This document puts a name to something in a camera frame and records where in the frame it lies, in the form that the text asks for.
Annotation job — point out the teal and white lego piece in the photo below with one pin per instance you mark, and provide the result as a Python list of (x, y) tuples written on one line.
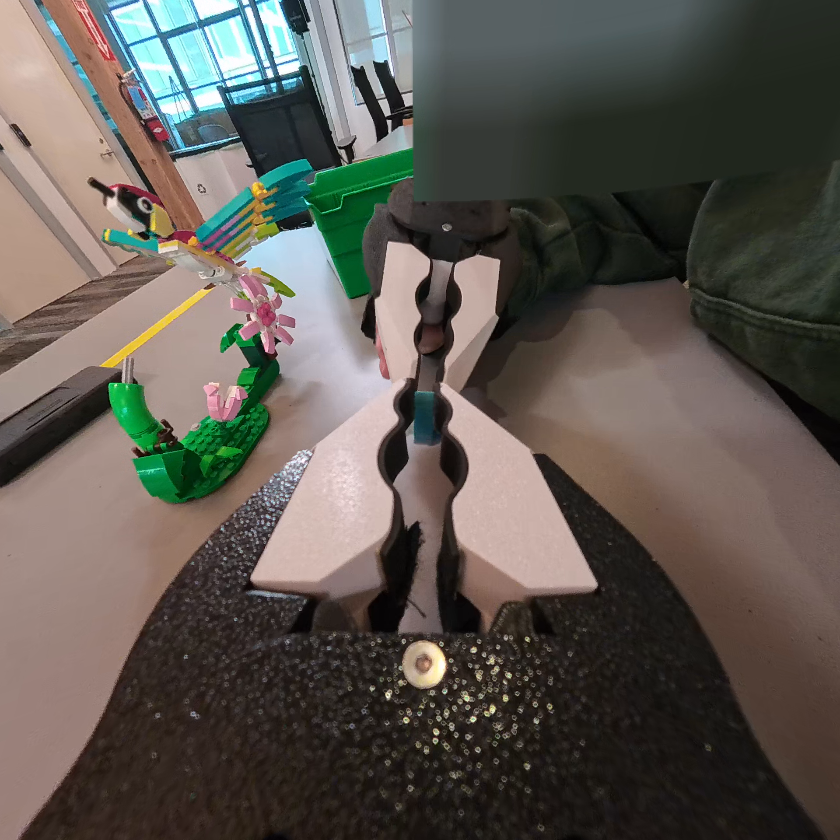
[(425, 420)]

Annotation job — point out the person's green sweatshirt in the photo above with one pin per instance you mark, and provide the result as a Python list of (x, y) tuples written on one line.
[(768, 282)]

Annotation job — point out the red wall sign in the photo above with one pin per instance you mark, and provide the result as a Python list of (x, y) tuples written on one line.
[(95, 29)]

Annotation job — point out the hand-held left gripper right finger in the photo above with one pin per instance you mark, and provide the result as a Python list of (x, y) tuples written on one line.
[(518, 525)]

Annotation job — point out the white recycling bin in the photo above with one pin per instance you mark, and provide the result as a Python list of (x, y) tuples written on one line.
[(210, 184)]

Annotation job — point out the wooden post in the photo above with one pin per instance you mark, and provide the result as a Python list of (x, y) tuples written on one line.
[(131, 170)]

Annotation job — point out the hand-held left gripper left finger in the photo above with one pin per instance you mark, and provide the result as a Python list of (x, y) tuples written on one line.
[(328, 518)]

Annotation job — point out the black flat tray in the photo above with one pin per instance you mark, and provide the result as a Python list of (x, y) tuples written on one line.
[(46, 420)]

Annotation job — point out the red fire extinguisher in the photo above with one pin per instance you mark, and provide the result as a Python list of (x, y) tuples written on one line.
[(141, 105)]

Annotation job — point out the lego bird and flower model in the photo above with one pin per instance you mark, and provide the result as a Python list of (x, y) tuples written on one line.
[(210, 446)]

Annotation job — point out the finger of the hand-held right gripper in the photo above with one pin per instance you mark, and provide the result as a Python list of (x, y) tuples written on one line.
[(399, 308), (479, 308)]

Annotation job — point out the person's right hand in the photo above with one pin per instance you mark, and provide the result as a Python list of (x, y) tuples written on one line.
[(384, 358)]

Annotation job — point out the yellow tape strip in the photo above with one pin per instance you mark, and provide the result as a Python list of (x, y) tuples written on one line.
[(157, 325)]

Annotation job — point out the person's right forearm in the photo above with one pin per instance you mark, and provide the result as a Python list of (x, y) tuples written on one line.
[(590, 243)]

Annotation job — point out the black chair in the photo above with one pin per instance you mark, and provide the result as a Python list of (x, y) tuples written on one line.
[(367, 98), (394, 92)]

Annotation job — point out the white door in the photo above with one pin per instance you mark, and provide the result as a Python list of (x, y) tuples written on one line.
[(46, 131)]

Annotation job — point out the green plastic bin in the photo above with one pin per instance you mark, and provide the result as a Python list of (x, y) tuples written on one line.
[(341, 223)]

